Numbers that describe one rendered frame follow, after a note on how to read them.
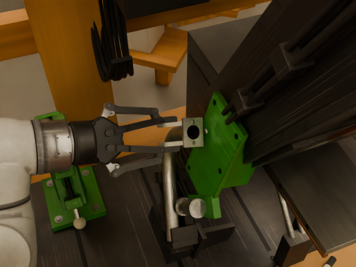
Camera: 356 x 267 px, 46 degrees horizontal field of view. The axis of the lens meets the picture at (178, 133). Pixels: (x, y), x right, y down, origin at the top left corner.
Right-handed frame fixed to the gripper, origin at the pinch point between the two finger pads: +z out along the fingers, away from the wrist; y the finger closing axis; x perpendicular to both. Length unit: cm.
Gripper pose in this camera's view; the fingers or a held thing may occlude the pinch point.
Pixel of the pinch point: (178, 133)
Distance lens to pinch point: 79.0
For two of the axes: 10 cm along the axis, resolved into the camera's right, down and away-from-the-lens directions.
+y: -0.8, -10.0, -0.3
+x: -4.3, 0.1, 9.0
